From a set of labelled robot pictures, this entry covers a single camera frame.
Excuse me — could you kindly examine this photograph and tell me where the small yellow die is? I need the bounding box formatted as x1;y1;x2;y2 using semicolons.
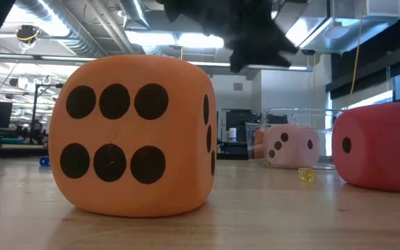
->
297;167;316;183

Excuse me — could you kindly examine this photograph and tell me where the large red foam die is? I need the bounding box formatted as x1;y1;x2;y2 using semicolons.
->
331;102;400;194

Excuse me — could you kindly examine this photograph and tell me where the yellow cable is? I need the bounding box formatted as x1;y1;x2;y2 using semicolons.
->
348;17;365;107

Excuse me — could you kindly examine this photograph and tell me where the ceiling light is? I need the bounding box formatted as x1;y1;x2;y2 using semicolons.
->
125;30;225;49

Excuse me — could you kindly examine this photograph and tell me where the ceiling cord reel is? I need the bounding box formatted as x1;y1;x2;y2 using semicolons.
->
15;24;41;45

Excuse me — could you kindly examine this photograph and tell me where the black metal stand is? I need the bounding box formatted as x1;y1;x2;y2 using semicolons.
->
29;76;65;145

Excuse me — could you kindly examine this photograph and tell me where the round silver air duct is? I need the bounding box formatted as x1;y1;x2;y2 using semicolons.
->
15;0;107;58

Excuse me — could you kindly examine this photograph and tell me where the silver ventilation duct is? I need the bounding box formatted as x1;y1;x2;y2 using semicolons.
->
272;0;400;55

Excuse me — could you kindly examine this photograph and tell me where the background table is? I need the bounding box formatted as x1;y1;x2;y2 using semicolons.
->
0;142;50;160

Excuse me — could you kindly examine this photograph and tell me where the large orange foam die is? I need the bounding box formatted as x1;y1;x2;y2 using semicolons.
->
253;124;322;169
49;54;218;219

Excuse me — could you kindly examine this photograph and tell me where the clear plastic container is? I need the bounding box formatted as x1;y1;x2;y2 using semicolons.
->
244;107;344;171

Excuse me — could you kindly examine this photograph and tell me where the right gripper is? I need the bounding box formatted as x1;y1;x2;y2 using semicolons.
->
156;0;299;74

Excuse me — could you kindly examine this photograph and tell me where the black cabinet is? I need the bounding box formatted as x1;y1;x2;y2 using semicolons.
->
220;108;260;156

